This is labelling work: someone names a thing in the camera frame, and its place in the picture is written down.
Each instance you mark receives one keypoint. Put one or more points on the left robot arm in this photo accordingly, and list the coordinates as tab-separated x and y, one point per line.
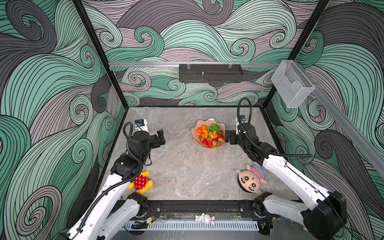
100	222

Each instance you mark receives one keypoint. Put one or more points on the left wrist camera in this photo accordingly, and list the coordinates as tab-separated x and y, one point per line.
141	125

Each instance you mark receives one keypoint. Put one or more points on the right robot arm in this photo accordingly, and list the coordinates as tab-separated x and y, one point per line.
321	212

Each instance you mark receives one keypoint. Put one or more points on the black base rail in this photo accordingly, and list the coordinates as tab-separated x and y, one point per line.
253	209

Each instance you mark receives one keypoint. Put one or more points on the pig-face plush doll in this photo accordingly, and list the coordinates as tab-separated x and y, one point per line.
252	178

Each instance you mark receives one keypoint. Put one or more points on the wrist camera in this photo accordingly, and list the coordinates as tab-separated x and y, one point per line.
141	125
242	120

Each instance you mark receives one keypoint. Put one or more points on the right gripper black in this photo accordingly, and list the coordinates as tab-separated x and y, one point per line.
233	140

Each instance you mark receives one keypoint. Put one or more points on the strawberry cluster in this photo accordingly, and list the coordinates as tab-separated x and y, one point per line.
207	142

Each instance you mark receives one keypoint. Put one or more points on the aluminium rail right wall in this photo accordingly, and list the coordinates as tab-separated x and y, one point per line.
352	108

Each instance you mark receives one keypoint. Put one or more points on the yellow plush toy red dress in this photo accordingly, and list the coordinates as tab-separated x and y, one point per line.
141	183

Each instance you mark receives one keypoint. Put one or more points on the white slotted cable duct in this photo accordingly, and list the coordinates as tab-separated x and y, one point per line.
195	226

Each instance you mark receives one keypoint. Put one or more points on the black wall tray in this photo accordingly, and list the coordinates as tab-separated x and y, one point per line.
212	74

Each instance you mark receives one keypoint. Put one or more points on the clear plastic wall bin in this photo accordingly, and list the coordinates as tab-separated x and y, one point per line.
292	83

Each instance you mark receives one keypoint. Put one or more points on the aluminium rail back wall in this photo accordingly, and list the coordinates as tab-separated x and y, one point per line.
152	64

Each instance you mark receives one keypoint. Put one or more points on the pink fruit bowl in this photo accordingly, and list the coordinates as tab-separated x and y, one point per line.
197	138

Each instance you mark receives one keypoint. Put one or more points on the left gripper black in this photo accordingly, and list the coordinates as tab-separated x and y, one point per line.
156	143

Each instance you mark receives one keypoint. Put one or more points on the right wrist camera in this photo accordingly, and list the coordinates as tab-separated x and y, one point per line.
242	120

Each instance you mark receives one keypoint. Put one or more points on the green grape bunch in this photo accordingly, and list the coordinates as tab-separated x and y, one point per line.
214	128

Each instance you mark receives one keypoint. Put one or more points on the white bunny figurine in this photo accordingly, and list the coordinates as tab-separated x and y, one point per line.
205	219

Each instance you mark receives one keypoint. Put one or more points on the aluminium rail wall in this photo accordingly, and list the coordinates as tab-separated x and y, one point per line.
352	108
152	64

